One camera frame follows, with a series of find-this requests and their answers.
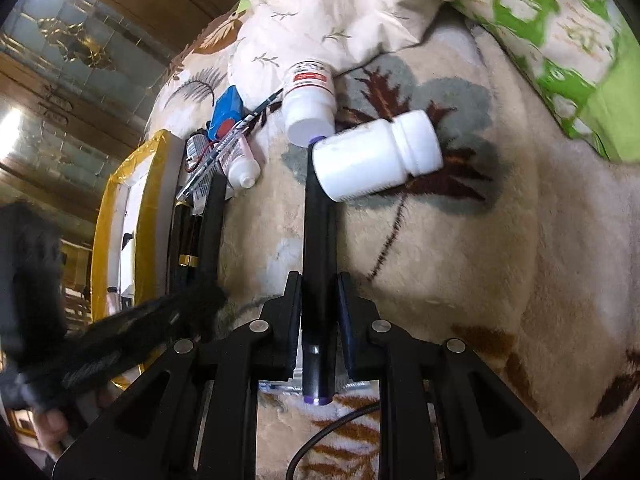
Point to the black marker with purple cap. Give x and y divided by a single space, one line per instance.
316 240

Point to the white bottle with red label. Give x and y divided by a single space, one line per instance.
309 102

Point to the white box with yellow tape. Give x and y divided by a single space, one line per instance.
150 200

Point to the grey printed tube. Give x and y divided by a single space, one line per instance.
200 157

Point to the thin black stick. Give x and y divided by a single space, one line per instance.
214 240

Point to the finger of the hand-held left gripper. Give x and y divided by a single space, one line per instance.
140 325

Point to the pink and white tube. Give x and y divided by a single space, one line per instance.
242 165

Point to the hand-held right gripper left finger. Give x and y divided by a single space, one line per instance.
291 322

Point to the wooden cabinet with glass doors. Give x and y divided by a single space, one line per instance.
75 85

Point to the green and cream patterned pillow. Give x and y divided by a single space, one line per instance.
555 35

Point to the person's left hand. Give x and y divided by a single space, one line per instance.
52 427

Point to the plain white plastic bottle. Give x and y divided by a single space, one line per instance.
370 157

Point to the black and white striped pen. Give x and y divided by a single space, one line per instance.
235 127

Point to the black pen with gold band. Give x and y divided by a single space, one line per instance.
184 235

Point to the cream leaf print pillow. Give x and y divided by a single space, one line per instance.
325 5

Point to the leaf printed fleece blanket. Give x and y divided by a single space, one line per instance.
475 270

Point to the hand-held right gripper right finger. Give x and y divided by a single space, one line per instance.
345 325

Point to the blue battery pack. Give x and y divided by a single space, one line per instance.
226 112

